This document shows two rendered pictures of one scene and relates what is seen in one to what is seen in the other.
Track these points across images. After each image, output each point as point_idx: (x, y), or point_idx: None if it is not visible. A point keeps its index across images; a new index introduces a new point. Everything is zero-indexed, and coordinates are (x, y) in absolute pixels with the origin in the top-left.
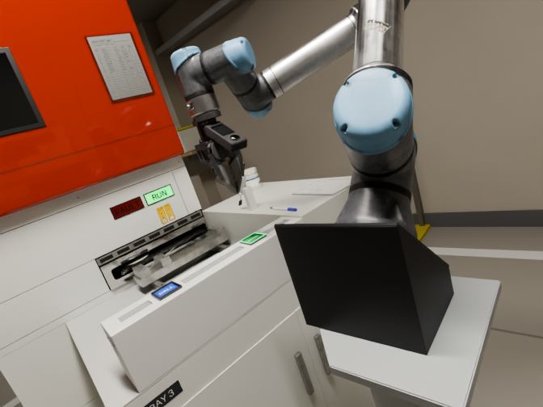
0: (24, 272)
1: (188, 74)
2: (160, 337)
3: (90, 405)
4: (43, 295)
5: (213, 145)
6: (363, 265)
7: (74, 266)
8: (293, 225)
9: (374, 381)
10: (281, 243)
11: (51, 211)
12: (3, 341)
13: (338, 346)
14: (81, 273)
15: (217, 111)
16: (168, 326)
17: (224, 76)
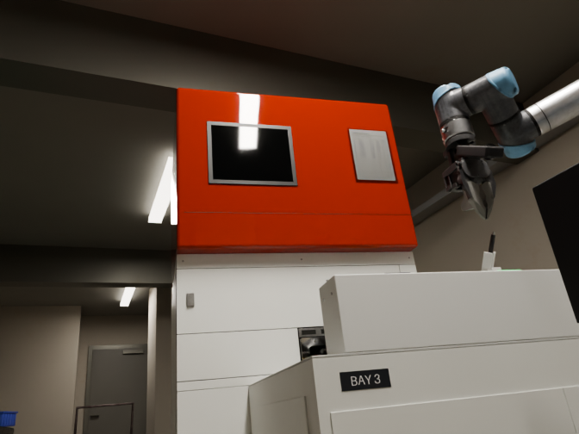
0: (233, 312)
1: (448, 102)
2: (379, 306)
3: None
4: (240, 343)
5: (464, 162)
6: None
7: (277, 325)
8: (557, 175)
9: None
10: (541, 207)
11: (275, 263)
12: (191, 373)
13: None
14: (280, 337)
15: (472, 135)
16: (389, 300)
17: (483, 100)
